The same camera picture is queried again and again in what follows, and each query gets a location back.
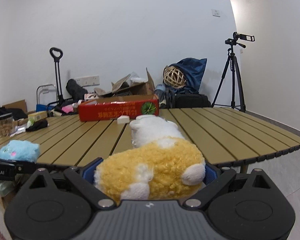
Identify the black bag on floor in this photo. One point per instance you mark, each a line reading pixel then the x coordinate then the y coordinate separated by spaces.
pixel 75 90

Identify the open brown cardboard box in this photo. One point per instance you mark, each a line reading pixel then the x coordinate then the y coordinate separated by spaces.
pixel 131 84

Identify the red fruit cardboard box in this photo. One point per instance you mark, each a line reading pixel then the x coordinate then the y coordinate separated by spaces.
pixel 114 107

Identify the white wall outlet strip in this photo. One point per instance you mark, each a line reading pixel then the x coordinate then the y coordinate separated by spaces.
pixel 88 81

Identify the blue velvet bag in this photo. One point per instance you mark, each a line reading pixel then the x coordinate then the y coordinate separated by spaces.
pixel 193 69

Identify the clear snack jar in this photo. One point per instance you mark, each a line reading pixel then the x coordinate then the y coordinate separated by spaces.
pixel 6 124

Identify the lined cardboard trash box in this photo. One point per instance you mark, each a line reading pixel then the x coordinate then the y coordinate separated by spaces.
pixel 7 192

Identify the yellow blue plush toy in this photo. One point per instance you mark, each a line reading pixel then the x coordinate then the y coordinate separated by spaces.
pixel 162 164

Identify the black trolley handle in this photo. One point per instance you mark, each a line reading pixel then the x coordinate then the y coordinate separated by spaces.
pixel 57 54

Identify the folding camp table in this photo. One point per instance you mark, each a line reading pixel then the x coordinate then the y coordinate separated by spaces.
pixel 224 136

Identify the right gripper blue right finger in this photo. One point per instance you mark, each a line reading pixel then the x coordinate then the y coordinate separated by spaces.
pixel 211 173

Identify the blue water bottle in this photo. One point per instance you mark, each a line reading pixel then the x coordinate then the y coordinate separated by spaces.
pixel 160 91

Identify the black sock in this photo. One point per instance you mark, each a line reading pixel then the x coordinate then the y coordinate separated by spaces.
pixel 41 124

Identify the small yellow box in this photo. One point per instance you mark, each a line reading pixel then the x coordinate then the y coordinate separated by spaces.
pixel 37 116

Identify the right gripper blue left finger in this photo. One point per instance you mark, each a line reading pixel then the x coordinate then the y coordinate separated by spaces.
pixel 87 171

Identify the blue plush toy head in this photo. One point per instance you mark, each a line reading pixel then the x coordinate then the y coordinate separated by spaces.
pixel 20 151

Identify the cardboard box with clothes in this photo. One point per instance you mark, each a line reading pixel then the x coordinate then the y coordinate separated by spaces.
pixel 13 115

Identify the black suitcase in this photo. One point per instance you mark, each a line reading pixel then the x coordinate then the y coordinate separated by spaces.
pixel 178 100

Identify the woven rattan ball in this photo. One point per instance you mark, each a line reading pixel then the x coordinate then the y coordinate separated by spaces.
pixel 174 77

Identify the small white foam wedge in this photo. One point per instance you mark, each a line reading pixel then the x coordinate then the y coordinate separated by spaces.
pixel 124 119

